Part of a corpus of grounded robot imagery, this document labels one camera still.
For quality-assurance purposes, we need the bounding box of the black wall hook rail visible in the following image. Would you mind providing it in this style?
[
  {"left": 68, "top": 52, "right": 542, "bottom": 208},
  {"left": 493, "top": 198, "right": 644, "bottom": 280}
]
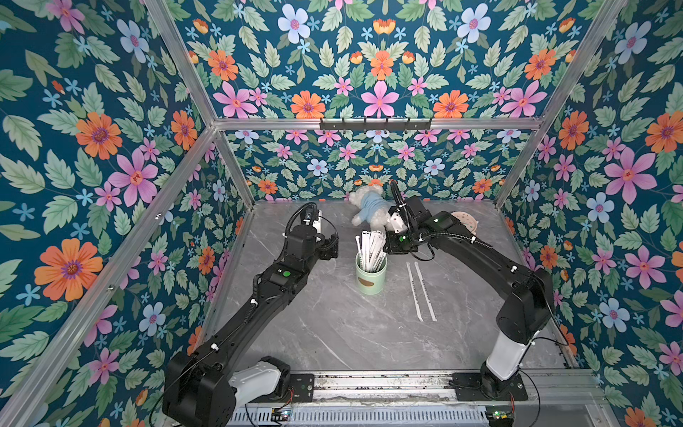
[{"left": 318, "top": 117, "right": 432, "bottom": 133}]

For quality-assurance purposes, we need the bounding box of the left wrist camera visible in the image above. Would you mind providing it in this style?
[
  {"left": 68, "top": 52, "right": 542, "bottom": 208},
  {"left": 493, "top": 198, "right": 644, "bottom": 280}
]
[{"left": 302, "top": 206, "right": 321, "bottom": 233}]

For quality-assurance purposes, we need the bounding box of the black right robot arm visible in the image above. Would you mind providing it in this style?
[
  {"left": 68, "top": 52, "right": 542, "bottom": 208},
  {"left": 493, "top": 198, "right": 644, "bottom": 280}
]
[{"left": 385, "top": 203, "right": 554, "bottom": 397}]

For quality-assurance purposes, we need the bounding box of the green metal straw cup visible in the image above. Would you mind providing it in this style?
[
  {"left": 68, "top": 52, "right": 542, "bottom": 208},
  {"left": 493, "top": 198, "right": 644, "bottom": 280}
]
[{"left": 355, "top": 254, "right": 387, "bottom": 295}]

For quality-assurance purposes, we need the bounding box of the bundle of wrapped straws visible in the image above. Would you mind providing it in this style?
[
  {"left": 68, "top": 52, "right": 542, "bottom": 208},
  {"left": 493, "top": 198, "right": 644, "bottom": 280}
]
[{"left": 356, "top": 231, "right": 386, "bottom": 273}]

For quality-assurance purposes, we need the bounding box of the white teddy bear blue shirt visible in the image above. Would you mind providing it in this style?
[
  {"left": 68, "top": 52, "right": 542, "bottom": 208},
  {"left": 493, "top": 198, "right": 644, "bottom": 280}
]
[{"left": 349, "top": 185, "right": 391, "bottom": 231}]

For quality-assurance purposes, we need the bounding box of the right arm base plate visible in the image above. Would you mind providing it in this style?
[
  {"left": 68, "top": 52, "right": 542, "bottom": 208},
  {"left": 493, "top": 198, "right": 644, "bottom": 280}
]
[{"left": 448, "top": 372, "right": 528, "bottom": 402}]

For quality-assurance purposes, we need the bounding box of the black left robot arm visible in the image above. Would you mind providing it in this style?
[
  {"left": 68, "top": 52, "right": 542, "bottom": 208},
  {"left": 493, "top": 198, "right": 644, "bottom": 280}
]
[{"left": 161, "top": 224, "right": 339, "bottom": 426}]

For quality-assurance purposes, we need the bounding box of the white straw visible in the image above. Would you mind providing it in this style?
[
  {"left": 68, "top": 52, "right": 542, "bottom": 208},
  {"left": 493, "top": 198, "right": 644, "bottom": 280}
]
[
  {"left": 406, "top": 262, "right": 423, "bottom": 322},
  {"left": 414, "top": 261, "right": 438, "bottom": 322}
]

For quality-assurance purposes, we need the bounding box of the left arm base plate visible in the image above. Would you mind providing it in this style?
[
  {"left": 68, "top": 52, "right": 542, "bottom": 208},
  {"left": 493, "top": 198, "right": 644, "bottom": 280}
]
[{"left": 253, "top": 373, "right": 316, "bottom": 405}]

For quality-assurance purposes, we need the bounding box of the beige round alarm clock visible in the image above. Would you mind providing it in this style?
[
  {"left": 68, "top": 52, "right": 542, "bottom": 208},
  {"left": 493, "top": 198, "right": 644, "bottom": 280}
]
[{"left": 451, "top": 211, "right": 478, "bottom": 234}]

